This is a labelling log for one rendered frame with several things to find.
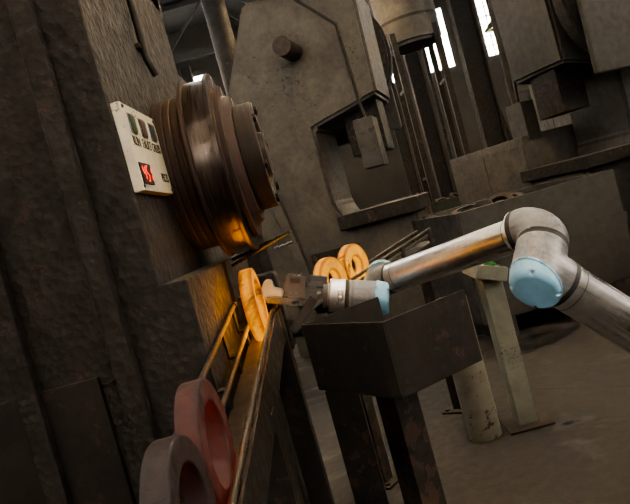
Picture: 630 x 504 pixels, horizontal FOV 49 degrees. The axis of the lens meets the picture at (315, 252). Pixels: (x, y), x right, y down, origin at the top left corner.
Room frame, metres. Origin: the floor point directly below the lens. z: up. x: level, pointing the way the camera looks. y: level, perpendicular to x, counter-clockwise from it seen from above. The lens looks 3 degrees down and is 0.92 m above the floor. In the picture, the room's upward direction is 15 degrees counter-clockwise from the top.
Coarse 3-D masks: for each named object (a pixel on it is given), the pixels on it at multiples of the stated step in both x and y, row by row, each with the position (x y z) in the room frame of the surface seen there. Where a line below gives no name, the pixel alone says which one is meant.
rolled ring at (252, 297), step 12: (240, 276) 1.69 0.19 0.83; (252, 276) 1.71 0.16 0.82; (240, 288) 1.66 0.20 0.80; (252, 288) 1.66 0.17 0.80; (252, 300) 1.65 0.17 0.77; (264, 300) 1.81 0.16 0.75; (252, 312) 1.65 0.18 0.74; (264, 312) 1.79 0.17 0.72; (252, 324) 1.65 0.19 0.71; (264, 324) 1.69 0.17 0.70
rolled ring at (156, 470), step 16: (160, 448) 0.73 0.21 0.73; (176, 448) 0.74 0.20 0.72; (192, 448) 0.80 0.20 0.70; (144, 464) 0.71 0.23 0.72; (160, 464) 0.71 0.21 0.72; (176, 464) 0.72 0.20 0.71; (192, 464) 0.79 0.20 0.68; (144, 480) 0.69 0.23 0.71; (160, 480) 0.69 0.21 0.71; (176, 480) 0.71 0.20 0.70; (192, 480) 0.80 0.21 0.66; (208, 480) 0.83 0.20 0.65; (144, 496) 0.68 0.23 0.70; (160, 496) 0.68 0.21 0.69; (176, 496) 0.70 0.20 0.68; (192, 496) 0.81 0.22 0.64; (208, 496) 0.81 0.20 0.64
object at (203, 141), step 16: (208, 80) 1.77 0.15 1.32; (192, 96) 1.68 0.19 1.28; (208, 96) 1.68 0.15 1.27; (192, 112) 1.65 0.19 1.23; (208, 112) 1.63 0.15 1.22; (192, 128) 1.63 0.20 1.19; (208, 128) 1.62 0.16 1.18; (192, 144) 1.62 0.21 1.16; (208, 144) 1.61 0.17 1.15; (208, 160) 1.61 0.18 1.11; (208, 176) 1.62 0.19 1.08; (224, 176) 1.61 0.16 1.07; (208, 192) 1.62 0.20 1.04; (224, 192) 1.63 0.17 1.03; (224, 208) 1.65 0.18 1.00; (224, 224) 1.67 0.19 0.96; (240, 224) 1.67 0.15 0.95; (224, 240) 1.72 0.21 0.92; (240, 240) 1.74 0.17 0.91; (256, 240) 1.86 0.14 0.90
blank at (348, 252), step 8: (344, 248) 2.40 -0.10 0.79; (352, 248) 2.42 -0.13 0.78; (360, 248) 2.46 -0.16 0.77; (344, 256) 2.38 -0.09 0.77; (352, 256) 2.41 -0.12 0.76; (360, 256) 2.45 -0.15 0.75; (344, 264) 2.37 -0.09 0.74; (360, 264) 2.46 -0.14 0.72; (368, 264) 2.48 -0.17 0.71; (352, 272) 2.39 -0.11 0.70
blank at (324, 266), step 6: (324, 258) 2.30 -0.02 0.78; (330, 258) 2.31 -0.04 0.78; (318, 264) 2.28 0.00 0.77; (324, 264) 2.27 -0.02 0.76; (330, 264) 2.30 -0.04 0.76; (336, 264) 2.33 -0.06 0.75; (318, 270) 2.26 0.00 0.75; (324, 270) 2.27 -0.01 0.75; (330, 270) 2.29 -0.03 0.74; (336, 270) 2.32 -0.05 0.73; (342, 270) 2.35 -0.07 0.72; (336, 276) 2.33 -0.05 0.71; (342, 276) 2.34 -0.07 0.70
